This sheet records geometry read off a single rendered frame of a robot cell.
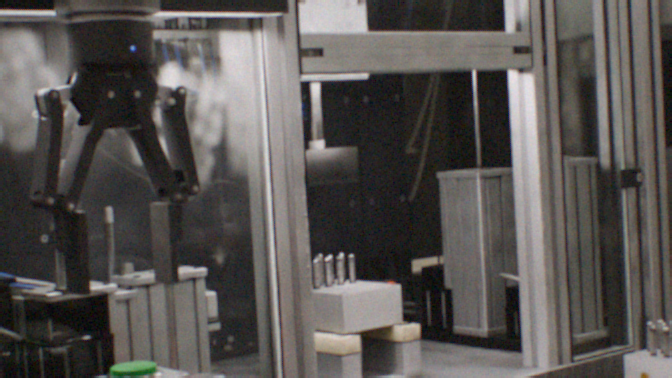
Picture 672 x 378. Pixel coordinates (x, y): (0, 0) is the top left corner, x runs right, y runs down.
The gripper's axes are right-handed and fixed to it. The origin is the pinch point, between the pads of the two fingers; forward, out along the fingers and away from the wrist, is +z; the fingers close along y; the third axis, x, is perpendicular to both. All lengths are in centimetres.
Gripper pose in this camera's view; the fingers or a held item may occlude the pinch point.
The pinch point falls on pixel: (122, 257)
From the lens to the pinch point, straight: 110.9
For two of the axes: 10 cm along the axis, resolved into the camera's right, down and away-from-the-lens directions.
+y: -7.7, 0.7, -6.3
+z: 0.5, 10.0, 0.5
